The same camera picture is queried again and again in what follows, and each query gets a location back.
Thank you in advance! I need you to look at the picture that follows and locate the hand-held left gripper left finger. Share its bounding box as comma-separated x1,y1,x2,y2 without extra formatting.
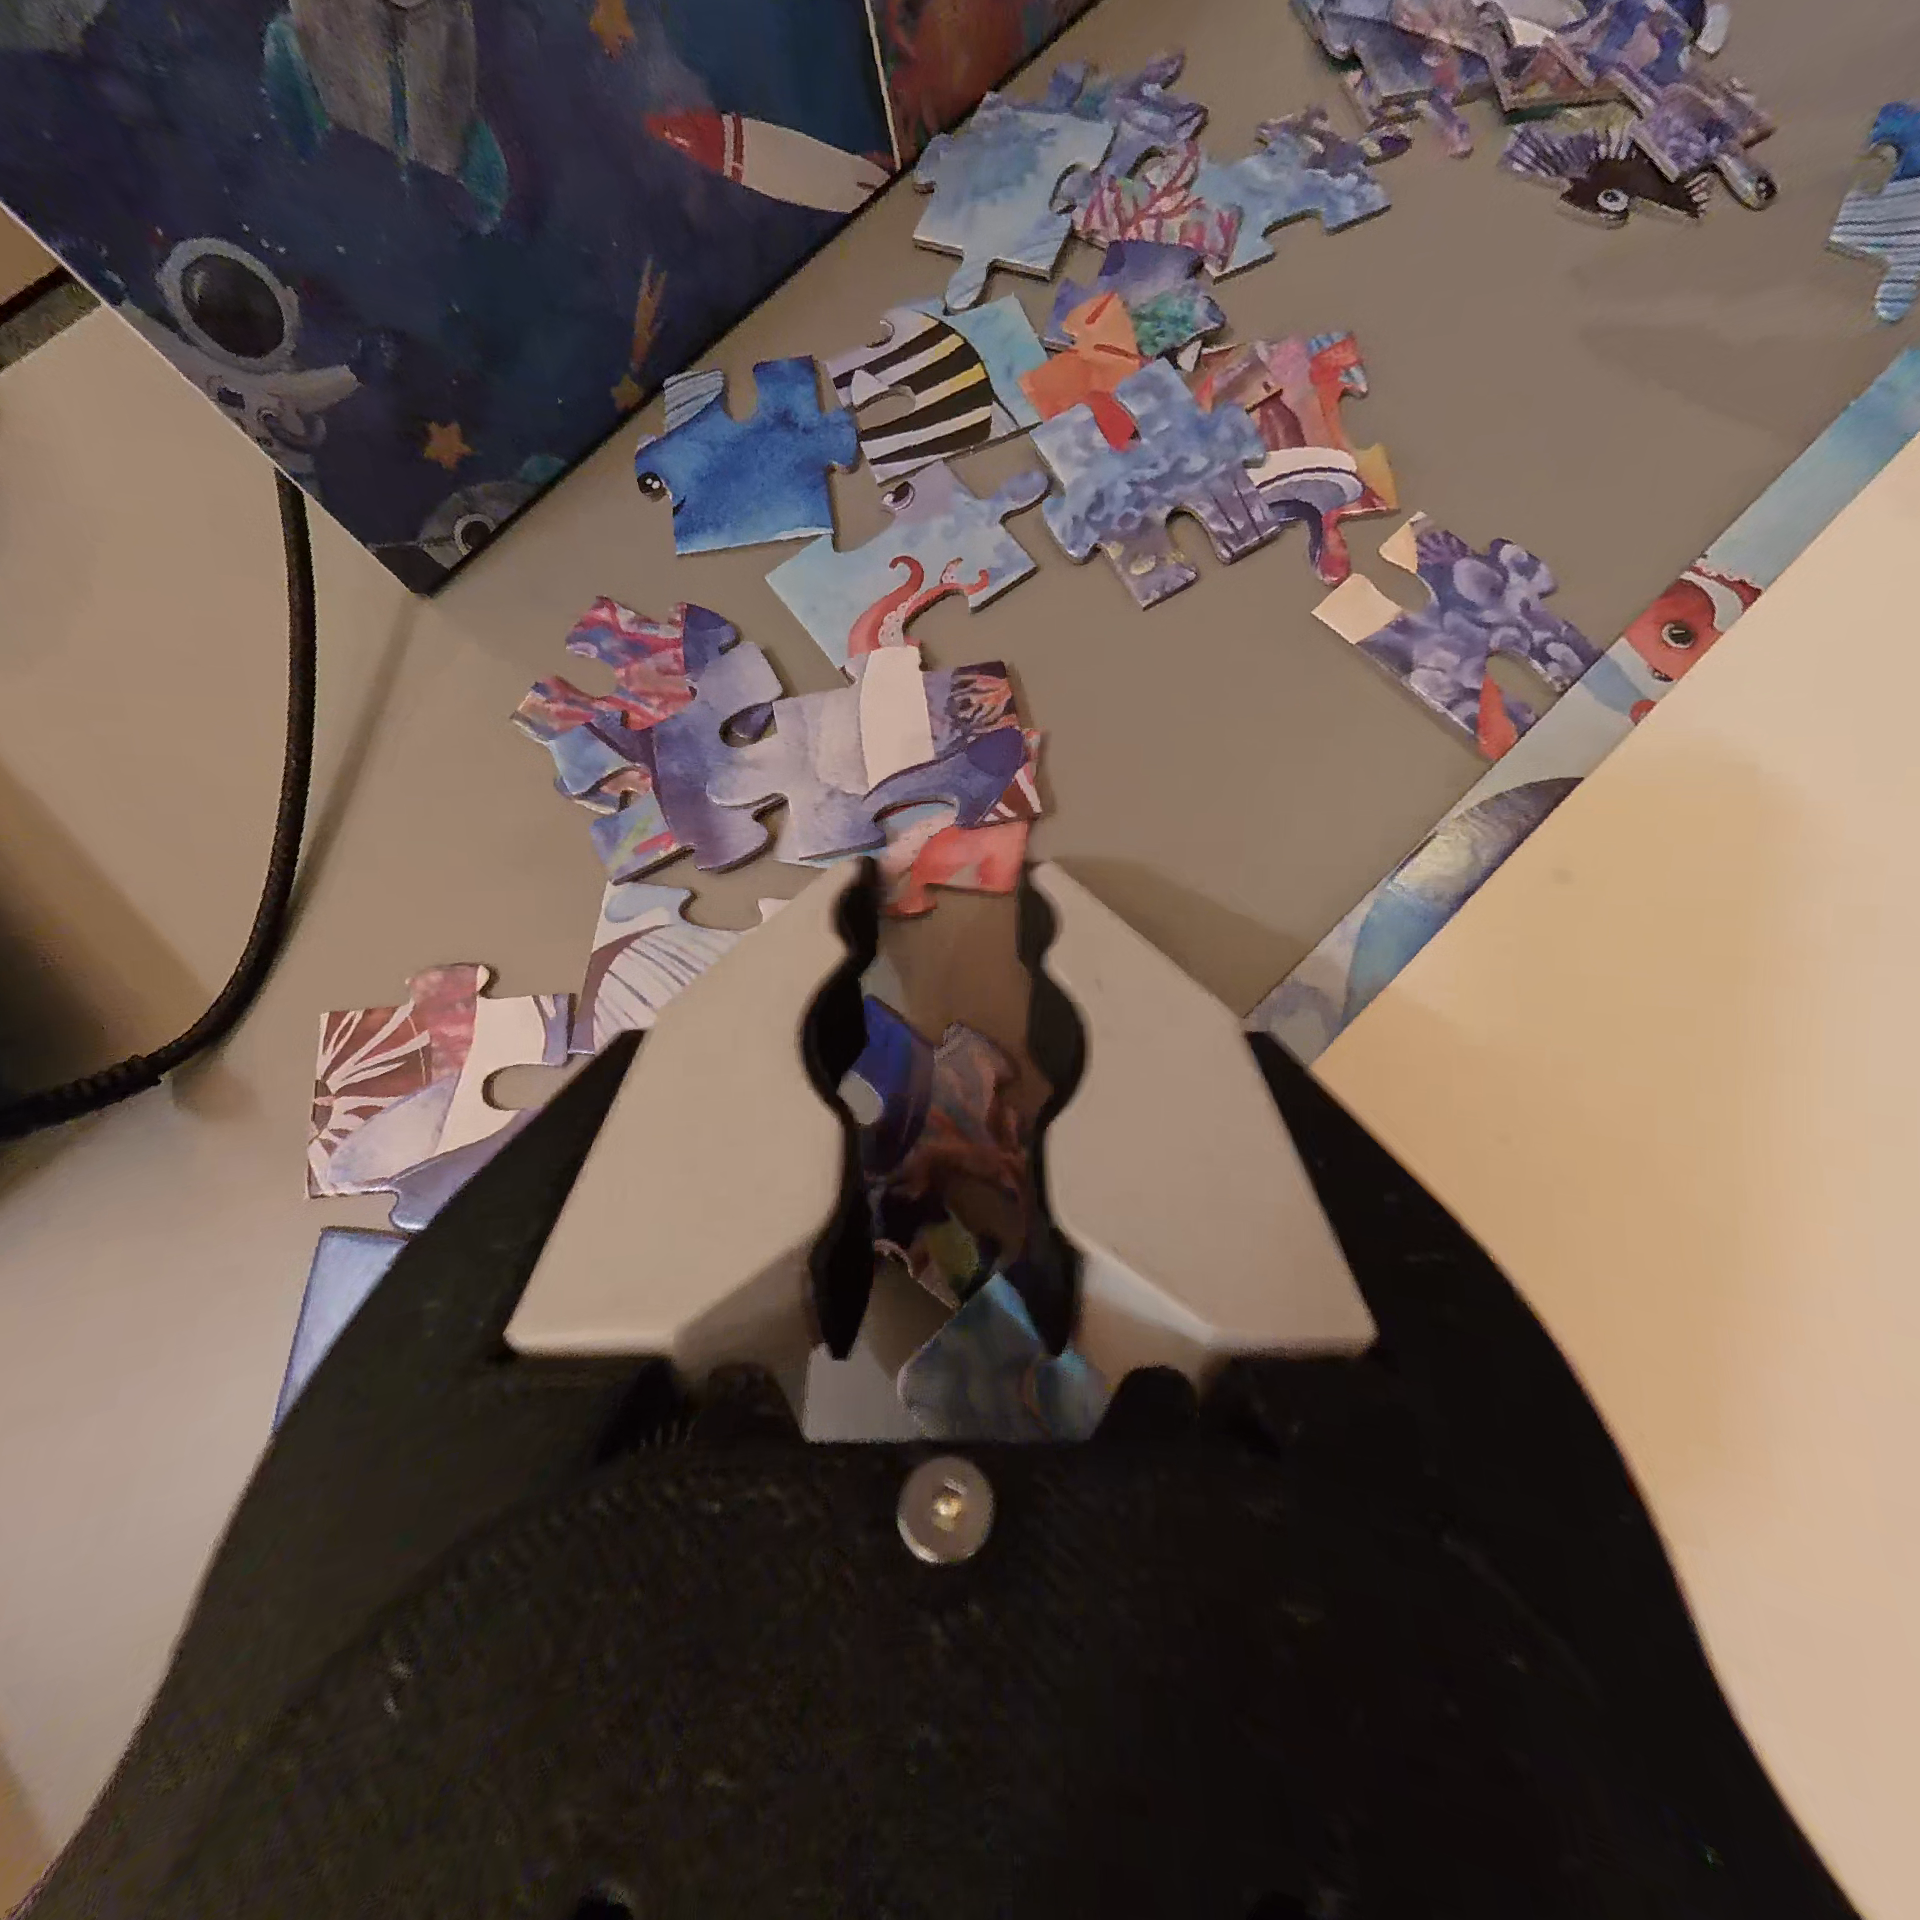
502,855,883,1447

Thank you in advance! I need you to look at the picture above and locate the black braided cable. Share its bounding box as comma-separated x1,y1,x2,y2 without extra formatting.
0,473,320,1143

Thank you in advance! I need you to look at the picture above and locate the blue striped jigsaw piece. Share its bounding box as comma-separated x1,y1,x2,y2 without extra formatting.
1825,102,1920,324

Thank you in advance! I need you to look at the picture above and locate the dark blue coral jigsaw piece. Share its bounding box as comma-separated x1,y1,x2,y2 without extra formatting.
831,991,1074,1309

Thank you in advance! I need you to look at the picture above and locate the cream puzzle frame tray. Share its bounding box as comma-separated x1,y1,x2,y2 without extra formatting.
1243,353,1920,1920

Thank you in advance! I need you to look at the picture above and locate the illustrated animal puzzle box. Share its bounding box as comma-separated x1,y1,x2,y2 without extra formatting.
0,0,1097,599

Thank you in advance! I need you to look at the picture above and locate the pile of puzzle pieces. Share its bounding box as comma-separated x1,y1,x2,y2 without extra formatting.
275,0,1779,1434

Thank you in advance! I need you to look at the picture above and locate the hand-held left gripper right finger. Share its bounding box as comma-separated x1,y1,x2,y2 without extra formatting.
1016,859,1379,1443

